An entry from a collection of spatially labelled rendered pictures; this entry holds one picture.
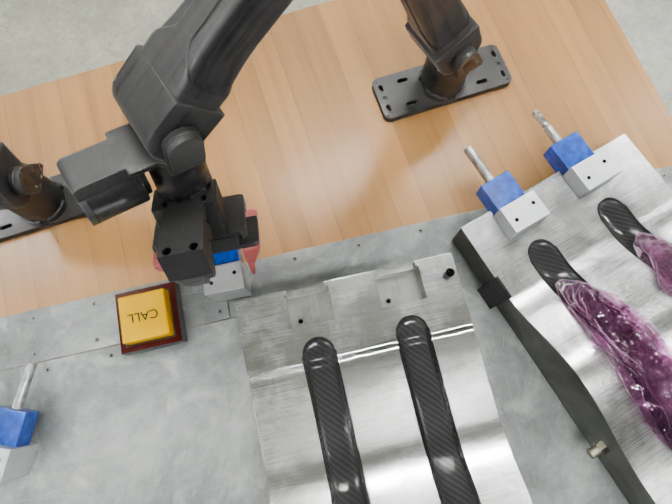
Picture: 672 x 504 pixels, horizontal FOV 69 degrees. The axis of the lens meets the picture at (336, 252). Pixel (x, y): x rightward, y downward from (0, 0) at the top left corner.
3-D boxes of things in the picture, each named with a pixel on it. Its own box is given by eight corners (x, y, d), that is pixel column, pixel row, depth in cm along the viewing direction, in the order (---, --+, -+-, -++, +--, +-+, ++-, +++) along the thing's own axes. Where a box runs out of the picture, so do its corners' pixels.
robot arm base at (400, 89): (530, 50, 66) (510, 9, 68) (390, 93, 65) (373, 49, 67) (511, 85, 74) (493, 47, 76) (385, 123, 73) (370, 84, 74)
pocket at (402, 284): (371, 276, 61) (372, 270, 58) (412, 267, 61) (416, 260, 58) (380, 312, 60) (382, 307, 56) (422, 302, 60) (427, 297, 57)
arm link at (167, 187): (160, 218, 50) (132, 162, 45) (142, 191, 53) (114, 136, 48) (221, 189, 52) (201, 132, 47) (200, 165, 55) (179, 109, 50)
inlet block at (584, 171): (512, 129, 69) (526, 108, 63) (541, 113, 69) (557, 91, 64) (570, 205, 66) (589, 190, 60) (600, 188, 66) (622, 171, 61)
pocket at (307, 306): (285, 296, 61) (282, 290, 57) (327, 286, 61) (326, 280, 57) (293, 332, 60) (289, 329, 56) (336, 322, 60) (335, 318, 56)
